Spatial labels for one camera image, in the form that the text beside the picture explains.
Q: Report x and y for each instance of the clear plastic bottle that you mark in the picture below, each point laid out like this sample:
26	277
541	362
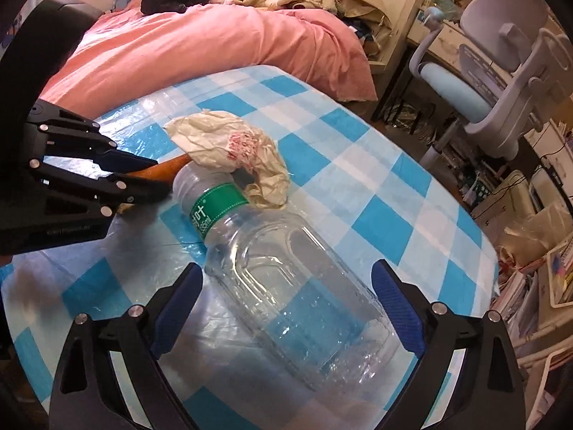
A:
277	277

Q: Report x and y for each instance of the pink blanket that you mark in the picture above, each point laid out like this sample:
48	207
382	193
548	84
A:
201	40

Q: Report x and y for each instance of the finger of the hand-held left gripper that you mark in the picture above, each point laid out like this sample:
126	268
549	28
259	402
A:
112	188
89	141

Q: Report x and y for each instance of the grey and blue office chair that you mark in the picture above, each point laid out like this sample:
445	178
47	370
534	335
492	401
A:
506	45

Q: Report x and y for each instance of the khaki fabric bag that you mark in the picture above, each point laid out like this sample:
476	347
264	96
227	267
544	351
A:
362	4

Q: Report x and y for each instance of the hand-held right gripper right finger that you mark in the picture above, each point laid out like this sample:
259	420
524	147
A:
398	309

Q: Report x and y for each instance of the white crumpled plastic bag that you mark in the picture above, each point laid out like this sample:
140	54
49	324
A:
215	139

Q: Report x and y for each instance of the orange peel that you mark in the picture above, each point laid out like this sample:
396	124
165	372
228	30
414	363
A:
165	168

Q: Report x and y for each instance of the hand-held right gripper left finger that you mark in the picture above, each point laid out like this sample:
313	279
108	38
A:
179	309

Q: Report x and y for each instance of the white storage box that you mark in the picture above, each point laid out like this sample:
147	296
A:
506	192

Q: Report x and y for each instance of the blue checked tablecloth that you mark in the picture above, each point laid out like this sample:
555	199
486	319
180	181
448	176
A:
358	165

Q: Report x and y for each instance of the crumpled clear plastic bag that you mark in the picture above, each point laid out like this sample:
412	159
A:
537	233

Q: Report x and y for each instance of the white book shelf rack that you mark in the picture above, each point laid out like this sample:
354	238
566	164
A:
559	277

